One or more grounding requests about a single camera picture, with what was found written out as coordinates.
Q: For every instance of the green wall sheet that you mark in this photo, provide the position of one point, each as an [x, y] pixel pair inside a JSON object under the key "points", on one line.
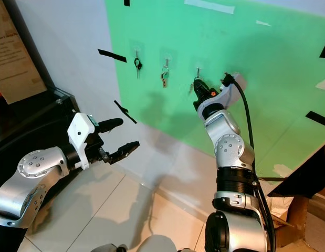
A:
{"points": [[278, 58]]}

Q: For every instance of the black furniture edge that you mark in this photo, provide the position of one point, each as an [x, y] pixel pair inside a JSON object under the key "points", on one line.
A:
{"points": [[306, 173]]}

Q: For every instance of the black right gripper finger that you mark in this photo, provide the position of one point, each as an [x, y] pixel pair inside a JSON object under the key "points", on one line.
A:
{"points": [[198, 84]]}

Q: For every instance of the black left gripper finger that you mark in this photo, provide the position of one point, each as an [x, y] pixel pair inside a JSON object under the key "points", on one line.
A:
{"points": [[124, 151], [111, 125]]}

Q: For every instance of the silver key bunch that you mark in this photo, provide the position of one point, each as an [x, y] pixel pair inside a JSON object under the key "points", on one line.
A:
{"points": [[165, 77]]}

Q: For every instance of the black cabinet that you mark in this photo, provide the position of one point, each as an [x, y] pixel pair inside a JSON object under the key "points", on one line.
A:
{"points": [[20, 131]]}

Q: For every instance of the clear adhesive wall hook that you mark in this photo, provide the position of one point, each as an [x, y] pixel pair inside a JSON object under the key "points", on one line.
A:
{"points": [[198, 66], [137, 46], [166, 53]]}

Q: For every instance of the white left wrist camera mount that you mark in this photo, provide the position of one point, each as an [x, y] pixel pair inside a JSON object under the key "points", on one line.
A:
{"points": [[80, 136]]}

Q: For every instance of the grey robot leg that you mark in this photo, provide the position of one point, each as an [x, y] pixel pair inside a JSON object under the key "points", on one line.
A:
{"points": [[109, 248], [151, 244]]}

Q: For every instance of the brown cardboard box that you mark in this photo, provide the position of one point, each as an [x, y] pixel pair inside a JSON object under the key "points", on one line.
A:
{"points": [[306, 223], [18, 52]]}

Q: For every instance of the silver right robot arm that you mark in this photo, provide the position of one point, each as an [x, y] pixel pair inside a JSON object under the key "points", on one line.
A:
{"points": [[233, 152]]}

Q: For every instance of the narrow white tape strip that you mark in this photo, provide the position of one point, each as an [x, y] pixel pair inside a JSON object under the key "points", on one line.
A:
{"points": [[264, 23]]}

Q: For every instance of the black-headed key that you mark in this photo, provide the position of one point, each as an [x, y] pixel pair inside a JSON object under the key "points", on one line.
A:
{"points": [[137, 64]]}

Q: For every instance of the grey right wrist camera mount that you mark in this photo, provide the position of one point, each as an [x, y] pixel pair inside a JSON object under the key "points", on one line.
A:
{"points": [[228, 95]]}

